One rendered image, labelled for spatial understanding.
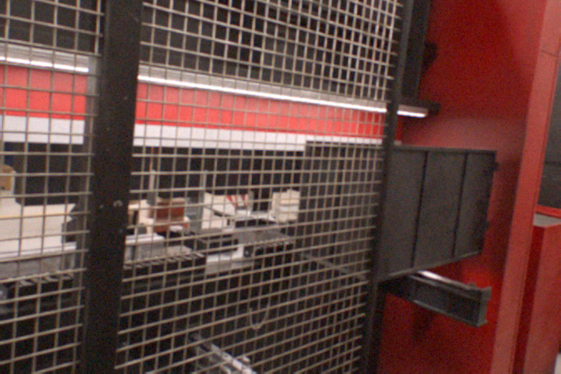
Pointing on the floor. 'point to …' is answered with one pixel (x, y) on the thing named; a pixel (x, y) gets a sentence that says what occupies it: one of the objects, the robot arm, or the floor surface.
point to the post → (108, 160)
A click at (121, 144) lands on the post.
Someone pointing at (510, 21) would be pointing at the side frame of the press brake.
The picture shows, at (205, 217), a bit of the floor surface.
